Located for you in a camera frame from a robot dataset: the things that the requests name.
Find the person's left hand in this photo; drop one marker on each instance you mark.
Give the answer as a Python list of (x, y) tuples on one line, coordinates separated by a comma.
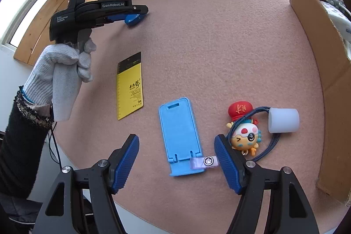
[(44, 72)]

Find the patterned tissue pack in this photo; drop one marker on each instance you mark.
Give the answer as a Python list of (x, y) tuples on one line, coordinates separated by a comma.
[(338, 17)]

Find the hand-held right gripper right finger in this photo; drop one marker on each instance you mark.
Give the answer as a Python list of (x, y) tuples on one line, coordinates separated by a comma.
[(227, 165)]

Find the pink felt mat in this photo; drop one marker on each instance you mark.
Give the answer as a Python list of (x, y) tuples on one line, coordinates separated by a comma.
[(205, 44)]

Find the yellow black card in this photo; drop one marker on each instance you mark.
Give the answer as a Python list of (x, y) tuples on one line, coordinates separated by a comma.
[(130, 86)]

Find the clear badge clip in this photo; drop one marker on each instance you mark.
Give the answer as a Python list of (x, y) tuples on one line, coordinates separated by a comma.
[(208, 162)]

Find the pine plank board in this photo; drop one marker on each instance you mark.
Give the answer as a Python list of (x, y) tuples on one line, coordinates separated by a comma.
[(35, 31)]

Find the person's left forearm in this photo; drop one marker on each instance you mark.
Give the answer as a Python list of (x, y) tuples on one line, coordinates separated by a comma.
[(22, 146)]

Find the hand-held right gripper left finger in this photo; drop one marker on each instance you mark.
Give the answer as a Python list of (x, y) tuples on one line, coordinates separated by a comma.
[(124, 165)]

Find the blue round lid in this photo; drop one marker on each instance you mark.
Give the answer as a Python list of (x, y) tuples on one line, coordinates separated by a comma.
[(134, 20)]

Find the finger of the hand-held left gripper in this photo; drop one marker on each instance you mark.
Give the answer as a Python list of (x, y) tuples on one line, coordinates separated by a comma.
[(139, 9), (116, 18)]

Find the white silicone cap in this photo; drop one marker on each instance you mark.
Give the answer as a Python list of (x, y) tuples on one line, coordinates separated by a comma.
[(283, 120)]

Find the blue phone stand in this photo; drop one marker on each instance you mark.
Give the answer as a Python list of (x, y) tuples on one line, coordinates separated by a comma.
[(181, 135)]

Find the cardboard box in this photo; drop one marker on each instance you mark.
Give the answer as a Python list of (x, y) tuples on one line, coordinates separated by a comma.
[(323, 58)]

